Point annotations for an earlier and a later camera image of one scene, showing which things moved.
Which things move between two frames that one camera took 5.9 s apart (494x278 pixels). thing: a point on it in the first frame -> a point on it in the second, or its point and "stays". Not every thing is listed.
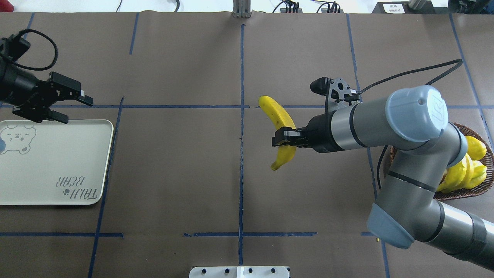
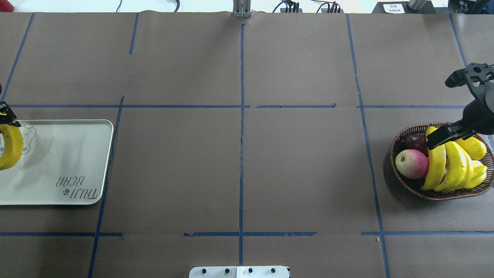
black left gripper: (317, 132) -> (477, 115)
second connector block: (325, 11) stays
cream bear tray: (51, 163) stays
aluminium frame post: (241, 9) stays
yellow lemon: (476, 150) stays
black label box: (402, 7) stays
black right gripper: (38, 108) -> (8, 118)
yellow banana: (277, 115) -> (14, 146)
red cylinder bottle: (6, 6) stays
